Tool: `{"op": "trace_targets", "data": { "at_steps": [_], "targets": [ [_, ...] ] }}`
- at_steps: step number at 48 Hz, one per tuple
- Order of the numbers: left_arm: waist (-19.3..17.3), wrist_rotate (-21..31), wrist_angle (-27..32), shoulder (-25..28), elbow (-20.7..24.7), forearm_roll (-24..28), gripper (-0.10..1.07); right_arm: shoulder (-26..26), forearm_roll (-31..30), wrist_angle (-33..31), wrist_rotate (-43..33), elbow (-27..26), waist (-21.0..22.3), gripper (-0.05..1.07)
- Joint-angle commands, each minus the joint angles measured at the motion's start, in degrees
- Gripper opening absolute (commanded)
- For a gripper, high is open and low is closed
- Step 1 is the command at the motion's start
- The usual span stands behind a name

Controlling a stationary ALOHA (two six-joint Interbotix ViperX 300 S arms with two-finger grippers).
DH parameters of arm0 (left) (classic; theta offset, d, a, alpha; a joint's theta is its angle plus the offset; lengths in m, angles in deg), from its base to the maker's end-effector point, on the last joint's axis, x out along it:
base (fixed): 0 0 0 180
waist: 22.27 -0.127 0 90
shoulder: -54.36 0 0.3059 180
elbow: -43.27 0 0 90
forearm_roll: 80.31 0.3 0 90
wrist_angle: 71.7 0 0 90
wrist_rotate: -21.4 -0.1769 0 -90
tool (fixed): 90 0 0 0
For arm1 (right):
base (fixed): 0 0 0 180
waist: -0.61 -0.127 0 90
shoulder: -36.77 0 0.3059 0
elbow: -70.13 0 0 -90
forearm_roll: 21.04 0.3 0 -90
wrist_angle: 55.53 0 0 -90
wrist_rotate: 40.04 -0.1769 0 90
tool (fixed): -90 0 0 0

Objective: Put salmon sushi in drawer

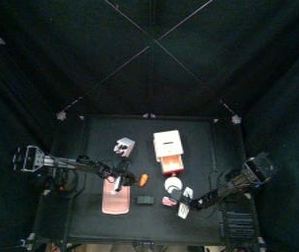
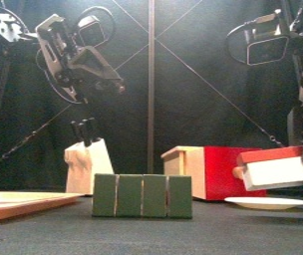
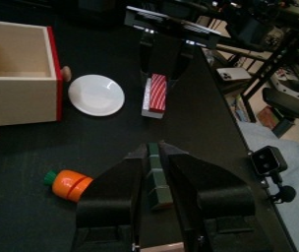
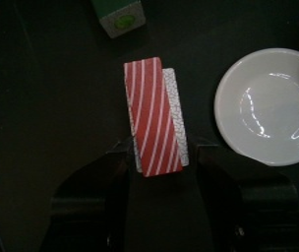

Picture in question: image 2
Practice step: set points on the red white wooden drawer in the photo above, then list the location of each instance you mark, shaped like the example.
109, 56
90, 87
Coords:
277, 172

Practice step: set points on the white round plate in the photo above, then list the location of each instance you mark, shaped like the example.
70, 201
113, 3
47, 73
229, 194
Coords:
267, 202

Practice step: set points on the white small appliance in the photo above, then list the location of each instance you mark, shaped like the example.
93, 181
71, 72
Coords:
87, 167

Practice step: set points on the green sliced block toy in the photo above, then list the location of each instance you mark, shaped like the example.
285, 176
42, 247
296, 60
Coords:
141, 196

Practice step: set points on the pink tray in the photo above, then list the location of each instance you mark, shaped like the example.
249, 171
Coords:
21, 203

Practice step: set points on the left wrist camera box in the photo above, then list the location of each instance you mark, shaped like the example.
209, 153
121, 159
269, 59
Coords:
90, 32

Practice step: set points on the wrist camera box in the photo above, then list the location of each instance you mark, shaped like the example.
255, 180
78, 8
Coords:
267, 49
90, 32

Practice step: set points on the vertical metal frame pole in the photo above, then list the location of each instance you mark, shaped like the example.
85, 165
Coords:
150, 99

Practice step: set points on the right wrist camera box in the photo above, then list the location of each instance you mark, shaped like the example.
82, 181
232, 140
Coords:
267, 49

